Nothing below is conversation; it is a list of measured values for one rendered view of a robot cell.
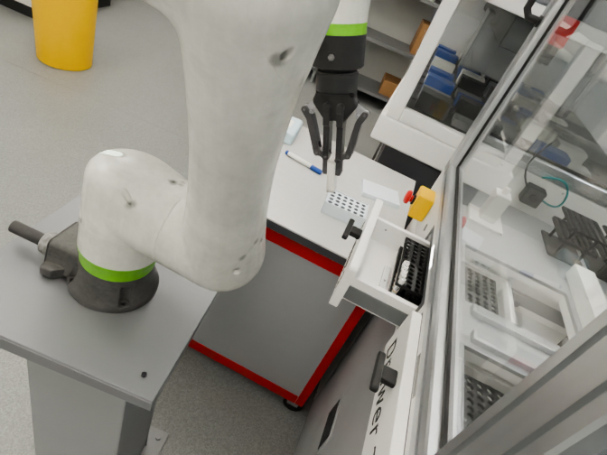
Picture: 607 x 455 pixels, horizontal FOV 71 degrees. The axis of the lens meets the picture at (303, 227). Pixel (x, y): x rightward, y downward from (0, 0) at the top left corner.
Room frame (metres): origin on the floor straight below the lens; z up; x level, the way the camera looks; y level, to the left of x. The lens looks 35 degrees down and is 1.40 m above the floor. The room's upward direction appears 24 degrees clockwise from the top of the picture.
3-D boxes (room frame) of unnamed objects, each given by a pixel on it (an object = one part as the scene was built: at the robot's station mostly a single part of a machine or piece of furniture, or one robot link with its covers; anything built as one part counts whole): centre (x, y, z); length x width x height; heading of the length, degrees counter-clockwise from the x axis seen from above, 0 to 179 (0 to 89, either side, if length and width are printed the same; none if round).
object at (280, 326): (1.18, 0.00, 0.38); 0.62 x 0.58 x 0.76; 175
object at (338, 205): (1.04, -0.09, 0.78); 0.12 x 0.08 x 0.04; 90
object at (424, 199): (1.07, -0.27, 0.88); 0.07 x 0.05 x 0.07; 175
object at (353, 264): (0.75, -0.13, 0.87); 0.29 x 0.02 x 0.11; 175
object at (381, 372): (0.43, -0.20, 0.91); 0.07 x 0.04 x 0.01; 175
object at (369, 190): (1.23, -0.18, 0.77); 0.13 x 0.09 x 0.02; 98
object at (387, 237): (0.73, -0.34, 0.86); 0.40 x 0.26 x 0.06; 85
